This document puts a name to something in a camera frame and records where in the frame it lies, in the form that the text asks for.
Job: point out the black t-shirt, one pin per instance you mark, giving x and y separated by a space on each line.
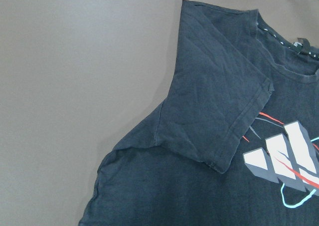
235 142

